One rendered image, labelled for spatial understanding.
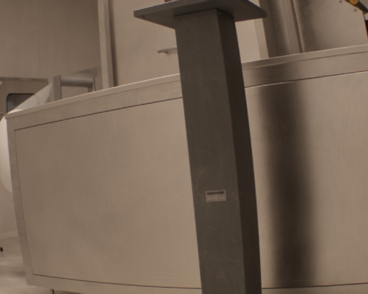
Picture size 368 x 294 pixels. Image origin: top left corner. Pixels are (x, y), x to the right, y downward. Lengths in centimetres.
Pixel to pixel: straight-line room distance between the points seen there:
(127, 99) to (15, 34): 375
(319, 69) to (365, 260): 54
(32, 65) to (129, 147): 383
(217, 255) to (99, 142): 70
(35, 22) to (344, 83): 453
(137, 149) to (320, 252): 67
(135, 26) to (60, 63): 383
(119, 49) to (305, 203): 95
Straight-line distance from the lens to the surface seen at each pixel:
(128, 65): 207
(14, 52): 543
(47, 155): 207
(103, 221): 191
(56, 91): 241
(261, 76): 158
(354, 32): 176
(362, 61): 148
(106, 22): 214
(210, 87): 134
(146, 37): 203
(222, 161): 133
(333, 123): 150
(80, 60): 611
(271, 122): 157
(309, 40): 181
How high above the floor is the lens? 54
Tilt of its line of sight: 1 degrees up
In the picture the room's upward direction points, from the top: 6 degrees counter-clockwise
